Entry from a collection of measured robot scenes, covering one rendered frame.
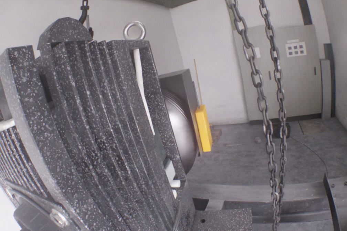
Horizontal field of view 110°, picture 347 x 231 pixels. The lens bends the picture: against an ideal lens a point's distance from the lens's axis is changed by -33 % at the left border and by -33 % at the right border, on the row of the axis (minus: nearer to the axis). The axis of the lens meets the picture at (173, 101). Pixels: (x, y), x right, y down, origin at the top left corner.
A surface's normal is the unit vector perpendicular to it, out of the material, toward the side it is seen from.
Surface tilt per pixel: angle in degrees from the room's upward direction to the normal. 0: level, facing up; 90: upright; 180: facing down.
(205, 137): 90
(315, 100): 90
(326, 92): 90
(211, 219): 0
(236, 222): 0
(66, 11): 90
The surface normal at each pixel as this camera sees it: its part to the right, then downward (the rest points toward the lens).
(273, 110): -0.43, 0.32
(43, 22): 0.87, -0.11
